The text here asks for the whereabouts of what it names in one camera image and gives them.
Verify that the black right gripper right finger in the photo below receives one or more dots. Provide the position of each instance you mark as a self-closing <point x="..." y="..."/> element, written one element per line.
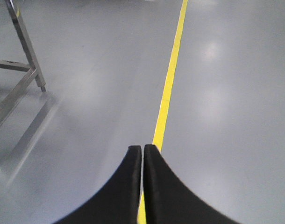
<point x="168" y="200"/>

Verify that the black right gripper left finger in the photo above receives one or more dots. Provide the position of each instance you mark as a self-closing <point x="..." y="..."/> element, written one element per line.
<point x="117" y="201"/>

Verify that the steel table frame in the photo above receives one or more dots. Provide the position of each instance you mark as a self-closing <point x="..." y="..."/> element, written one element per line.
<point x="32" y="68"/>

